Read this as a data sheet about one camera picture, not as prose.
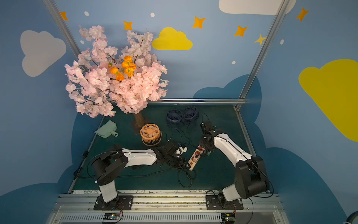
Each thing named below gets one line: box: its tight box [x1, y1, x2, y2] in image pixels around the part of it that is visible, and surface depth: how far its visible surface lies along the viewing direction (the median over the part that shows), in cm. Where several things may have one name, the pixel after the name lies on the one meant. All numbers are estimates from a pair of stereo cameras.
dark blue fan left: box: [166, 108, 184, 129], surface depth 106 cm
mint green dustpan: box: [93, 119, 119, 139], surface depth 108 cm
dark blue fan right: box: [182, 105, 200, 122], surface depth 106 cm
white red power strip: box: [188, 144, 206, 171], surface depth 88 cm
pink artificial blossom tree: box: [64, 25, 170, 128], surface depth 65 cm
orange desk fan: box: [139, 123, 163, 147], surface depth 97 cm
